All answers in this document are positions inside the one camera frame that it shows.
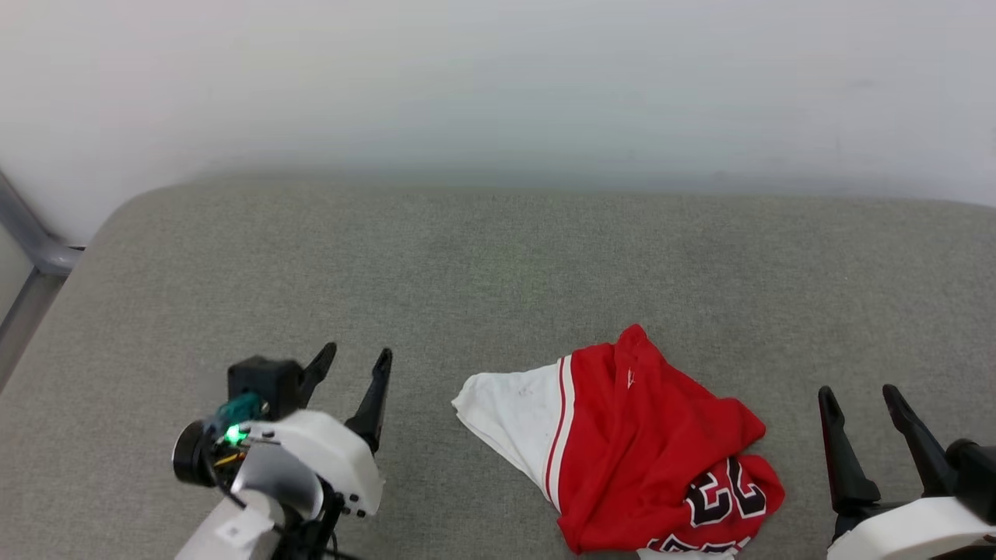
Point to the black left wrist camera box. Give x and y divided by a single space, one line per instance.
261 383

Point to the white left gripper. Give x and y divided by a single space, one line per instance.
338 455

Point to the red white basketball jersey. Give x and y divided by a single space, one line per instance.
630 435

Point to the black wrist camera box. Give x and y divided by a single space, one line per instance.
976 474
261 383

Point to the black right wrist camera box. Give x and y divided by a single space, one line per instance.
976 474

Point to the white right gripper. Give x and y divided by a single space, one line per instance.
910 533

